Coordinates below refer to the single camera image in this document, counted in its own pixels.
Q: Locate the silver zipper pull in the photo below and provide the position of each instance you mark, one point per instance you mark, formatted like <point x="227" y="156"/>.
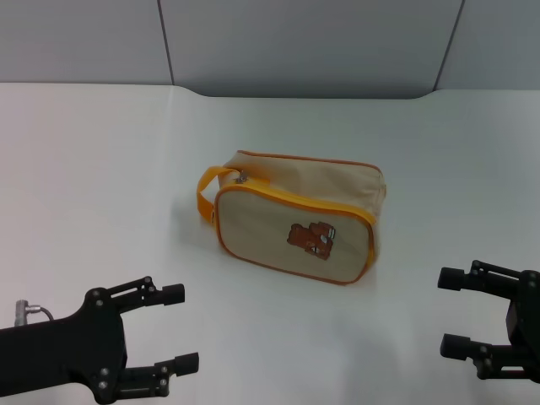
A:
<point x="241" y="177"/>

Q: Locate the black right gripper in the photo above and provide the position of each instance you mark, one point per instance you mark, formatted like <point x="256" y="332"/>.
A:
<point x="527" y="320"/>

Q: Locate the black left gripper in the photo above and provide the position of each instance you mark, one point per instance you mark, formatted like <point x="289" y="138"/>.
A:
<point x="76" y="346"/>

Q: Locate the beige orange-trimmed food bag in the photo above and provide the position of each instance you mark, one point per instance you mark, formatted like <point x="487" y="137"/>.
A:
<point x="295" y="211"/>

